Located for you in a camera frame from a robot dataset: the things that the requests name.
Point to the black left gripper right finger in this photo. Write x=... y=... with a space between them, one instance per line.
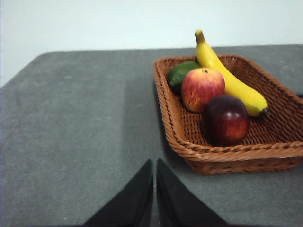
x=180 y=205

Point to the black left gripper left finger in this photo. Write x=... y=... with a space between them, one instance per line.
x=132 y=205

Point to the dark red plum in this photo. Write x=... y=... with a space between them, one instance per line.
x=225 y=120

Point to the brown wicker basket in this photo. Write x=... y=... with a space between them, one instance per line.
x=236 y=151

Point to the red and yellow apple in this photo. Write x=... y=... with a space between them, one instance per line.
x=201 y=89

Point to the yellow banana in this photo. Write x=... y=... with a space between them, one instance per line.
x=236 y=89

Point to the dark green fruit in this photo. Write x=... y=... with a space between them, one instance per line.
x=177 y=75

